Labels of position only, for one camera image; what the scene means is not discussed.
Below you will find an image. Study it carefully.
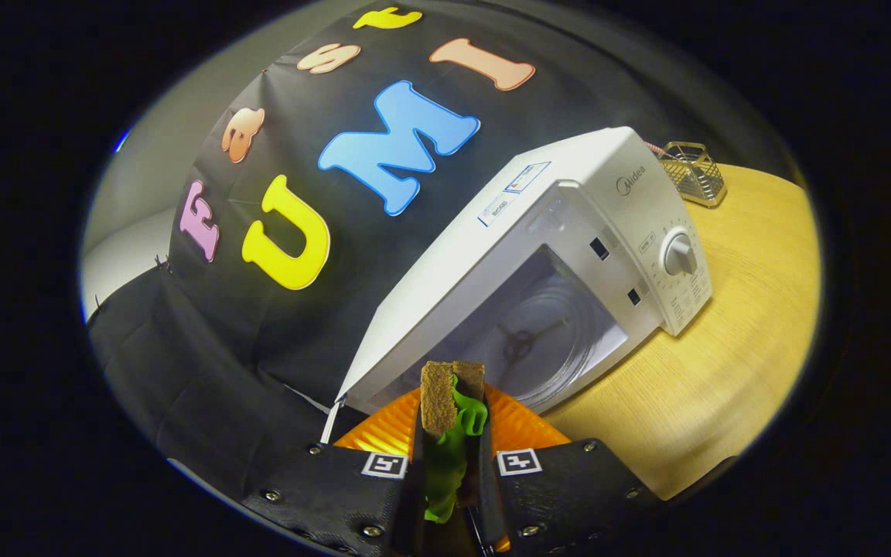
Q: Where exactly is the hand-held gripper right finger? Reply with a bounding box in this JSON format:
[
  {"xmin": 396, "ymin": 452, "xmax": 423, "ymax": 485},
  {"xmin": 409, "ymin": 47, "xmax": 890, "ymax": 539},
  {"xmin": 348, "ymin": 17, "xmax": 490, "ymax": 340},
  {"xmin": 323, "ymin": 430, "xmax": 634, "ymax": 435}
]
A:
[{"xmin": 476, "ymin": 384, "xmax": 659, "ymax": 557}]

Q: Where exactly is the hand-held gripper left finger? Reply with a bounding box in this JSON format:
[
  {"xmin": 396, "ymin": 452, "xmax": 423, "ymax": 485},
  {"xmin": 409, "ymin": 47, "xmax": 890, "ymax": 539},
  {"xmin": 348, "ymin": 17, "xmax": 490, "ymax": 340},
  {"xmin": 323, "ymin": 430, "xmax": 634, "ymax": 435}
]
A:
[{"xmin": 241, "ymin": 387, "xmax": 425, "ymax": 557}]

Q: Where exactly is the sandwich with green lettuce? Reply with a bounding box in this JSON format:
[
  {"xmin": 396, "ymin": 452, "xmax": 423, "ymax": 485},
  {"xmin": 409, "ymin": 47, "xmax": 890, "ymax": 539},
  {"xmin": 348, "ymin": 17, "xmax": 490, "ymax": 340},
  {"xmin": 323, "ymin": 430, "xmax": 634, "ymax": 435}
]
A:
[{"xmin": 418, "ymin": 361, "xmax": 490, "ymax": 557}]

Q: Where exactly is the white microwave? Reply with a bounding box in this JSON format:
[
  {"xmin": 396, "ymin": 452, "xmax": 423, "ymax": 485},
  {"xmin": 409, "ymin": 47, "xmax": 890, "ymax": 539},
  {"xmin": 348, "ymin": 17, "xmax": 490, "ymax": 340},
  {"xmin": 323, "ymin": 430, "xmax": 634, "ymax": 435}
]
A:
[{"xmin": 320, "ymin": 126, "xmax": 715, "ymax": 446}]

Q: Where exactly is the wire mesh holder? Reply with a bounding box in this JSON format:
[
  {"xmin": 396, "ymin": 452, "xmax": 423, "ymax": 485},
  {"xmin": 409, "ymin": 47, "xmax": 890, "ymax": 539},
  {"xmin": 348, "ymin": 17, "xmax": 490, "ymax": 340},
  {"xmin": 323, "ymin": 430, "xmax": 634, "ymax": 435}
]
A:
[{"xmin": 657, "ymin": 142, "xmax": 728, "ymax": 209}]

